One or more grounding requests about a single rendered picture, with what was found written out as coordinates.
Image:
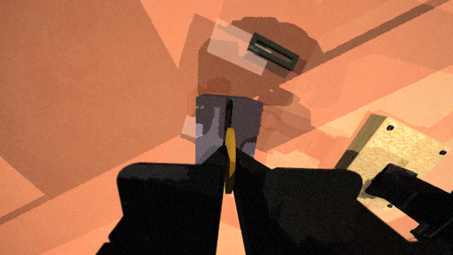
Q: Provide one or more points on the gold coin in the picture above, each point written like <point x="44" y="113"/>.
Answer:
<point x="231" y="161"/>

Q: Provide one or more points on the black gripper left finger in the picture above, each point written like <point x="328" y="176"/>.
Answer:
<point x="169" y="185"/>

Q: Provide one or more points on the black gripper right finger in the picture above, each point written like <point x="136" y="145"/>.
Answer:
<point x="260" y="192"/>

